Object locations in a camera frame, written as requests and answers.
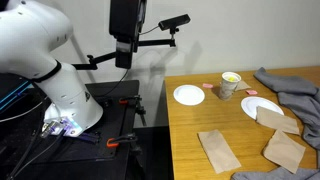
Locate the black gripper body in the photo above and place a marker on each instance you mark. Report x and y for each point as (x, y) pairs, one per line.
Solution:
(126, 16)

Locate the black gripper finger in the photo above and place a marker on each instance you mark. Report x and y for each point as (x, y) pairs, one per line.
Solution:
(120, 60)
(130, 60)

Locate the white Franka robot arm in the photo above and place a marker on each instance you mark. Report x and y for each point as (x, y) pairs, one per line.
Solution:
(30, 33)

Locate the white paper cup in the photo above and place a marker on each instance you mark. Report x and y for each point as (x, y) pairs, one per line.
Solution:
(227, 90)

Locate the small white plate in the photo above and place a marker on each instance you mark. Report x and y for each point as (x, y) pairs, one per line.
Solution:
(189, 95)

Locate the pink sweetener packet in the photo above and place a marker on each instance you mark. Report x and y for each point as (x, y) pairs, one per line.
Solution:
(207, 85)
(252, 92)

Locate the black robot mounting stand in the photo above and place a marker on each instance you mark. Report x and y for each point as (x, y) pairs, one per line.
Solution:
(100, 156)

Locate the small brown paper napkin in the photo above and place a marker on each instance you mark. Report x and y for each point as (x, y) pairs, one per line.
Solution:
(243, 85)

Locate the large white plate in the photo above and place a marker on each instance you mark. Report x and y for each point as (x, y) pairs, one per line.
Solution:
(250, 105)

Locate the grey cloth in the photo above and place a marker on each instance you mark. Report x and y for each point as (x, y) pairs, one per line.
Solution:
(300, 96)
(280, 175)

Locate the black articulated camera mount arm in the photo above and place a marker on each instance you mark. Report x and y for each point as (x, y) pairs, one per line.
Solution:
(153, 42)

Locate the black stereo camera bar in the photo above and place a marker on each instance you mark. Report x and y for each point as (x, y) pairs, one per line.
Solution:
(173, 22)

